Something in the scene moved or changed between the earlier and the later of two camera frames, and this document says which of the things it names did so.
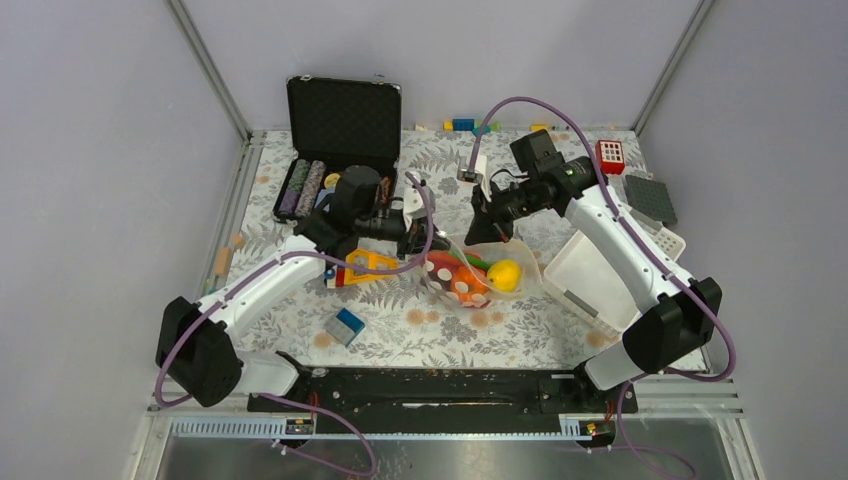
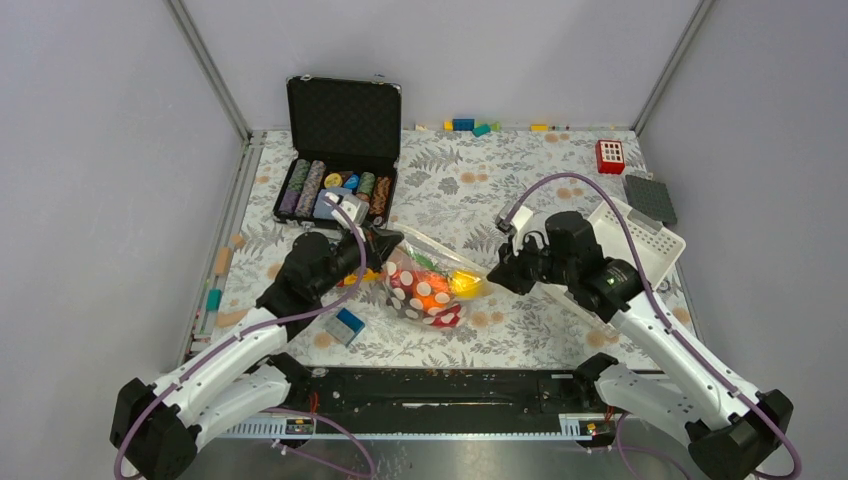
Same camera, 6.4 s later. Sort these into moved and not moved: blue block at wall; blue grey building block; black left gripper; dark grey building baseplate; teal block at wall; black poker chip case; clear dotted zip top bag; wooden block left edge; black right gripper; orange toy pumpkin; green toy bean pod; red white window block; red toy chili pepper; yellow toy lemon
Moved: black right gripper; black left gripper; orange toy pumpkin; green toy bean pod; clear dotted zip top bag; yellow toy lemon; red toy chili pepper
Not moved: teal block at wall; dark grey building baseplate; black poker chip case; blue block at wall; red white window block; blue grey building block; wooden block left edge
